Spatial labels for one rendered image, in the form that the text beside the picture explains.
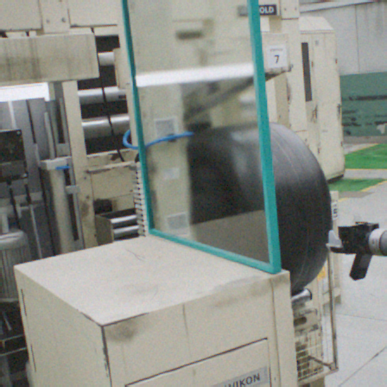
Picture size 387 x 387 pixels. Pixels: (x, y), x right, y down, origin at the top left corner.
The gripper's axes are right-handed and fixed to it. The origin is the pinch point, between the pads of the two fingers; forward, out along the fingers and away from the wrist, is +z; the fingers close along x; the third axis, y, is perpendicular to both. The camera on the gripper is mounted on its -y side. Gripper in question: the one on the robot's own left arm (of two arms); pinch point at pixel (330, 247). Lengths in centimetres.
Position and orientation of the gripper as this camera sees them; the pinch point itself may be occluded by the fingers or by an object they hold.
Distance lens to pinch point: 206.9
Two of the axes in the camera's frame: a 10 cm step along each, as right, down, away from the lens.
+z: -5.1, -0.2, 8.6
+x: -8.4, 2.0, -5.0
